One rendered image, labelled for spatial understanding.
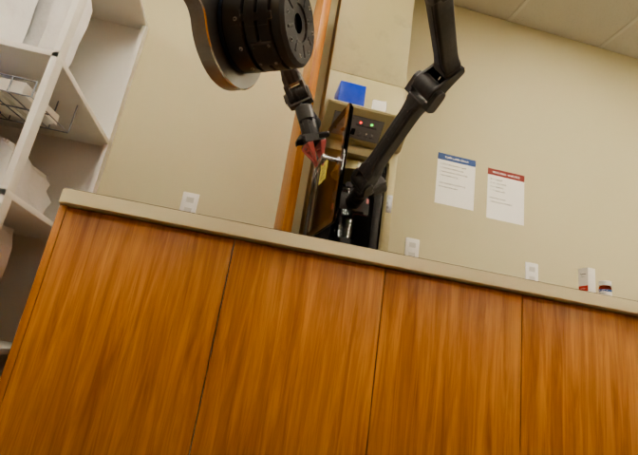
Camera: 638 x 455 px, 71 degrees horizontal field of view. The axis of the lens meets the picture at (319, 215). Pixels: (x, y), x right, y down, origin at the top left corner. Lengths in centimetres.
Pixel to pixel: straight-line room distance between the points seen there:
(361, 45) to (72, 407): 160
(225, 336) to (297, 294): 22
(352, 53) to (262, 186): 70
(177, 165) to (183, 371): 110
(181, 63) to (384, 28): 97
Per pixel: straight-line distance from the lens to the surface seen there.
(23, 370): 135
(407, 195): 225
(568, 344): 164
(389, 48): 203
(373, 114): 171
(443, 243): 226
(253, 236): 127
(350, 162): 176
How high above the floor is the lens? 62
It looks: 17 degrees up
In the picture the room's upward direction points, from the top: 9 degrees clockwise
